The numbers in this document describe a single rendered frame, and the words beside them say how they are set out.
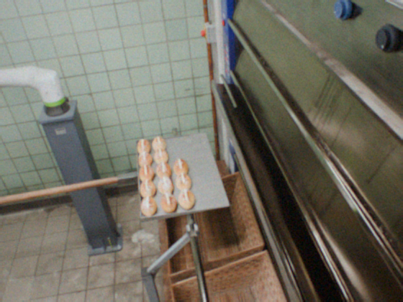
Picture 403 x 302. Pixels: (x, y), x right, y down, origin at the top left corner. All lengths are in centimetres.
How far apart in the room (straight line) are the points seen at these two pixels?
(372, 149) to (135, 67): 224
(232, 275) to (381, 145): 126
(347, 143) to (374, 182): 12
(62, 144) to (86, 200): 48
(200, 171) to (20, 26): 165
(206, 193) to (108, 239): 153
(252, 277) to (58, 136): 138
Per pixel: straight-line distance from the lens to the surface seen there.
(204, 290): 133
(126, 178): 173
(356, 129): 86
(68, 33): 279
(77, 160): 252
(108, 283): 290
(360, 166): 84
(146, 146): 188
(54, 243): 332
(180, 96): 297
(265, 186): 130
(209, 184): 166
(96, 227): 292
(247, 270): 190
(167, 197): 155
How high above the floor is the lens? 229
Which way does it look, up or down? 37 degrees down
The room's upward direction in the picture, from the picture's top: 6 degrees counter-clockwise
